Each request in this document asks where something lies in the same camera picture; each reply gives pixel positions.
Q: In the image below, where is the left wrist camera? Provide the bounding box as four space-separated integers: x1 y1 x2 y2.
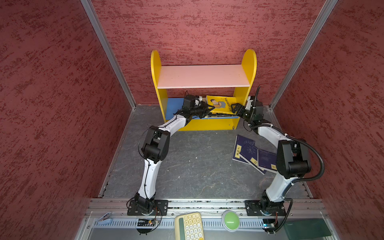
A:
183 95 203 110

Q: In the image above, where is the metal clip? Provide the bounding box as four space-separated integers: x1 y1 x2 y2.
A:
98 212 112 224

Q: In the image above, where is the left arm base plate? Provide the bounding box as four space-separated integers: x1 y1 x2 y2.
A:
127 200 169 216

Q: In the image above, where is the right circuit board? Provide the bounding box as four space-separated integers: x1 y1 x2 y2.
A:
262 219 276 229

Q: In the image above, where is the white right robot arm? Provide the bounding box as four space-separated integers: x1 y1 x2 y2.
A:
231 102 325 216

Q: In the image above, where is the green round button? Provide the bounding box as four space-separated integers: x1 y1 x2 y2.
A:
222 210 240 233

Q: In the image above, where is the circuit board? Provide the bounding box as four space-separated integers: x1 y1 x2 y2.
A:
137 219 158 228
262 219 276 229

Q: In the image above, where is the aluminium corner post right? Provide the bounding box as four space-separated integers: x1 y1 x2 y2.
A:
269 0 338 111

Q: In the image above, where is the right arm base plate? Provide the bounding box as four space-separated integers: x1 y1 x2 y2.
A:
245 199 286 217

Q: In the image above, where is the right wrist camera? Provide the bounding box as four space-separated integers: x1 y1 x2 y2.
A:
246 96 256 111

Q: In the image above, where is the aluminium corner post left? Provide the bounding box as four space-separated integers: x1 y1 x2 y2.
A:
81 0 137 110

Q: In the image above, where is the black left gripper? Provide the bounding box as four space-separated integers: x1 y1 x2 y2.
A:
190 100 215 118

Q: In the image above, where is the yellow calculator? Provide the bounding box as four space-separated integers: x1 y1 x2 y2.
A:
175 212 205 240

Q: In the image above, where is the dark blue book top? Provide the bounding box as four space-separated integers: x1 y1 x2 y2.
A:
258 149 278 173

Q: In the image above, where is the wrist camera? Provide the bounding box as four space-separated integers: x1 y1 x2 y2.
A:
183 95 203 110
246 96 256 111

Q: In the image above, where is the dark blue book bottom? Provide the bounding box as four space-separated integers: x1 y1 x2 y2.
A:
240 144 266 175

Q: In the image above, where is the aluminium corner post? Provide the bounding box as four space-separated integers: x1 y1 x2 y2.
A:
81 0 137 110
269 0 338 111

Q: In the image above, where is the dark blue book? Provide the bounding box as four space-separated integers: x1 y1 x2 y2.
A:
240 144 266 175
258 149 278 173
232 135 255 165

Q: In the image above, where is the left circuit board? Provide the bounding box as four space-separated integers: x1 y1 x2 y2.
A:
137 219 158 228

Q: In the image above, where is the yellow wooden bookshelf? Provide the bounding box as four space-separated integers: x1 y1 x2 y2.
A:
151 49 257 131

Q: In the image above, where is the black book orange title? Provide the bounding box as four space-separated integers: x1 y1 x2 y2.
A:
206 113 238 118

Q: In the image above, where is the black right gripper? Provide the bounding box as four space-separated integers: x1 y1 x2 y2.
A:
231 103 255 122

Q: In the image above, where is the yellow cartoon book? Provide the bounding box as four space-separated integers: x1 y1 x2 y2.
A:
206 96 238 115

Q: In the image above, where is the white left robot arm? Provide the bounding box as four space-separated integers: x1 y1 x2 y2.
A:
134 102 214 215

